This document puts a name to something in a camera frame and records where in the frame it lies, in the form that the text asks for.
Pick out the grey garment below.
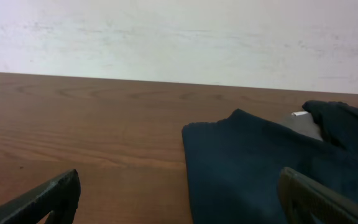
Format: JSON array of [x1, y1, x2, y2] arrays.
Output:
[[279, 111, 323, 141]]

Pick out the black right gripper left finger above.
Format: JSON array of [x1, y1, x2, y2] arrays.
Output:
[[0, 169, 81, 224]]

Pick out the dark navy shorts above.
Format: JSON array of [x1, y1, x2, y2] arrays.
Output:
[[182, 100, 358, 223]]

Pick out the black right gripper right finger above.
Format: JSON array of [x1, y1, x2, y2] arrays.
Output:
[[278, 167, 358, 223]]

